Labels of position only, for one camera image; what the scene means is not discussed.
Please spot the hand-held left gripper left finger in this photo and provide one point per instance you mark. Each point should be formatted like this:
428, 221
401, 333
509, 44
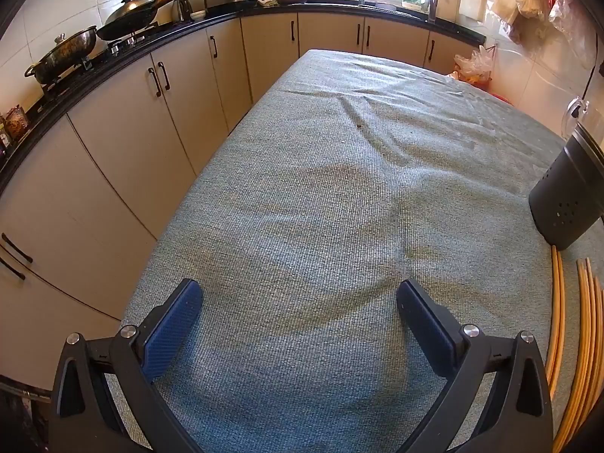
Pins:
174, 325

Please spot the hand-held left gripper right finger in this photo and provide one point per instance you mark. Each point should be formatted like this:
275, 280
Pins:
424, 325

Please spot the black perforated utensil holder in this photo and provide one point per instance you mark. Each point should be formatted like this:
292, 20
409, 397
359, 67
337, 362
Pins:
566, 188

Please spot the green tablecloth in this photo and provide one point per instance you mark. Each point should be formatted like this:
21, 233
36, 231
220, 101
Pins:
330, 198

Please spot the beige kitchen cabinets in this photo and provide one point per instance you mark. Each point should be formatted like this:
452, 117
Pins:
118, 127

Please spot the red basin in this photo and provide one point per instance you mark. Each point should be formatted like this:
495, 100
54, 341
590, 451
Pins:
501, 98

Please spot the food jar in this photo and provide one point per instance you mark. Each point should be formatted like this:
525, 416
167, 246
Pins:
16, 122

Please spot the glass pitcher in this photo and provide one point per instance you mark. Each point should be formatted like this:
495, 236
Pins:
573, 113

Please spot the gas stove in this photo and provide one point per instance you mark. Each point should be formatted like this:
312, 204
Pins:
118, 47

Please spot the steel pan with food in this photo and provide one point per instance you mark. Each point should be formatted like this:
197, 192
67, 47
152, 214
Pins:
61, 54

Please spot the black wok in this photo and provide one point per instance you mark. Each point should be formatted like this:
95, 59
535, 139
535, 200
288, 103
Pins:
122, 30

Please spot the steel kettle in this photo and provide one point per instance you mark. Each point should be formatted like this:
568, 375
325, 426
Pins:
181, 9

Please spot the metal wok lid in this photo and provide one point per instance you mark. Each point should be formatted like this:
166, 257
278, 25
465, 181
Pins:
134, 7

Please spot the black kitchen countertop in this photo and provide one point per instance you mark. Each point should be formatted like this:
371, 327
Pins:
330, 8

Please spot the hanging beige plastic bag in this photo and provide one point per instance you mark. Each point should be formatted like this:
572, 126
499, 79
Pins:
512, 0

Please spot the hanging clear plastic bag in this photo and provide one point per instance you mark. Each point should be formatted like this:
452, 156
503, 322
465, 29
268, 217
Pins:
578, 23

